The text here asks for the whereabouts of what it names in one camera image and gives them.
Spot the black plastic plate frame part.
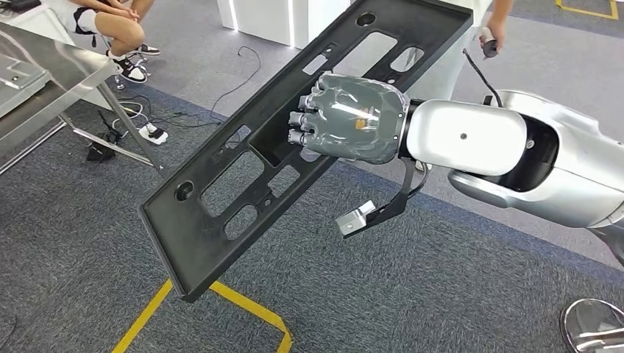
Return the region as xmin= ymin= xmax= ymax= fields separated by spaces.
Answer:
xmin=138 ymin=0 xmax=474 ymax=304

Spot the white power strip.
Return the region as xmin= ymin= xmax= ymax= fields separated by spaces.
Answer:
xmin=138 ymin=122 xmax=170 ymax=146

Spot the white plinth with light strip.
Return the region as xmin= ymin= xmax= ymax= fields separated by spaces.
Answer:
xmin=216 ymin=0 xmax=352 ymax=50

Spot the seated person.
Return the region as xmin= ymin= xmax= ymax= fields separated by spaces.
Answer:
xmin=41 ymin=0 xmax=162 ymax=85

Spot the stainless steel workbench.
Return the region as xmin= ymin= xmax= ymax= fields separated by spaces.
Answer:
xmin=0 ymin=21 xmax=169 ymax=179

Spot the black handheld controller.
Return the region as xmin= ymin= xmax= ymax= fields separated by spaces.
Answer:
xmin=480 ymin=26 xmax=500 ymax=60

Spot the black floor adapter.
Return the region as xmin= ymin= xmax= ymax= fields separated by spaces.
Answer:
xmin=86 ymin=110 xmax=123 ymax=163

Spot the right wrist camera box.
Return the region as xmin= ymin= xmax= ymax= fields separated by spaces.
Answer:
xmin=335 ymin=200 xmax=377 ymax=236

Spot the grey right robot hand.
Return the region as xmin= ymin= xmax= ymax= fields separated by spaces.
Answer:
xmin=287 ymin=71 xmax=411 ymax=165

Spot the white floor cable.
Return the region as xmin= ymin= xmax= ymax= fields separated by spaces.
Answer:
xmin=116 ymin=99 xmax=148 ymax=124

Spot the chrome stanchion base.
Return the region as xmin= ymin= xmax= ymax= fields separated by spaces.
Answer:
xmin=560 ymin=298 xmax=624 ymax=353

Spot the black floor cable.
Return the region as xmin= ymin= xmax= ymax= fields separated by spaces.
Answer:
xmin=209 ymin=46 xmax=263 ymax=116

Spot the standing person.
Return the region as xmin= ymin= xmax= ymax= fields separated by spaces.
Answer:
xmin=404 ymin=0 xmax=515 ymax=101

